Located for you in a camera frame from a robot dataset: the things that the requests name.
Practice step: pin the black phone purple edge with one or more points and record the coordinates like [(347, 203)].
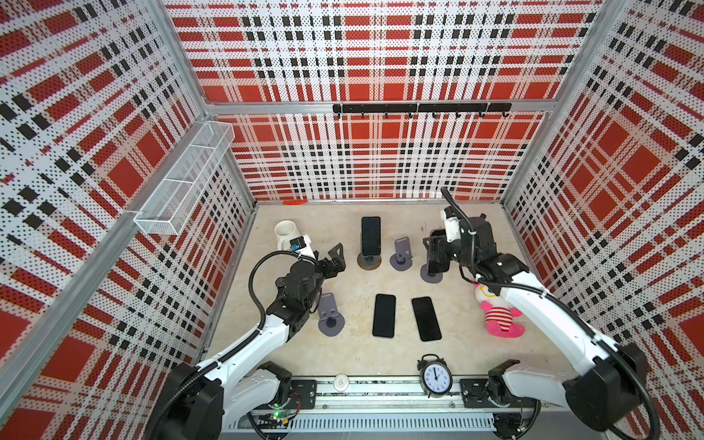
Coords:
[(426, 319)]

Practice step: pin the pink plush owl toy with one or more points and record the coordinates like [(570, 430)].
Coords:
[(499, 314)]

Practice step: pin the grey phone stand middle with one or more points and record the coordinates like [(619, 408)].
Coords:
[(402, 259)]

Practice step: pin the grey phone stand front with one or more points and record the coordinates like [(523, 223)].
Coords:
[(330, 320)]

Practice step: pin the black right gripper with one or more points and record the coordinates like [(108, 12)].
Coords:
[(437, 250)]

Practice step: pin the grey phone stand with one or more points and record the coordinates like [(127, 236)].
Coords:
[(402, 259), (432, 278), (330, 320)]

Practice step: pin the white round button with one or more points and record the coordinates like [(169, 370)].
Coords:
[(341, 382)]

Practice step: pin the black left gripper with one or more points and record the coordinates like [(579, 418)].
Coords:
[(337, 262)]

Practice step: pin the white ceramic mug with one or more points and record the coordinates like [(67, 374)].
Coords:
[(286, 231)]

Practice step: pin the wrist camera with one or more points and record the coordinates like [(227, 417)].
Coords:
[(302, 245), (453, 230)]

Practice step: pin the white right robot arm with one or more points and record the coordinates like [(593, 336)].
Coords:
[(606, 380)]

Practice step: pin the grey phone stand right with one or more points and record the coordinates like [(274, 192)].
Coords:
[(432, 278)]

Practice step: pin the white wire mesh basket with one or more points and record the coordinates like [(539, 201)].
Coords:
[(172, 203)]

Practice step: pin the black wall hook rail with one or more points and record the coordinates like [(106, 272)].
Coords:
[(480, 108)]

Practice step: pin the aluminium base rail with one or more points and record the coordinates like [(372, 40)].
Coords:
[(395, 407)]

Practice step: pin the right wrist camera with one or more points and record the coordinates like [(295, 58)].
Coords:
[(453, 230)]

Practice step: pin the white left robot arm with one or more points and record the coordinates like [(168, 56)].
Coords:
[(197, 402)]

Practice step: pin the black phone green edge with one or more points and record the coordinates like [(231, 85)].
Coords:
[(370, 236)]

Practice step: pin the red round disc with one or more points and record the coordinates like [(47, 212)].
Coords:
[(294, 202)]

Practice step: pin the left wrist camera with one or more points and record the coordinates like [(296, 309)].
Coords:
[(302, 245)]

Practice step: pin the black alarm clock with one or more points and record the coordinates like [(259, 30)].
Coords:
[(436, 378)]

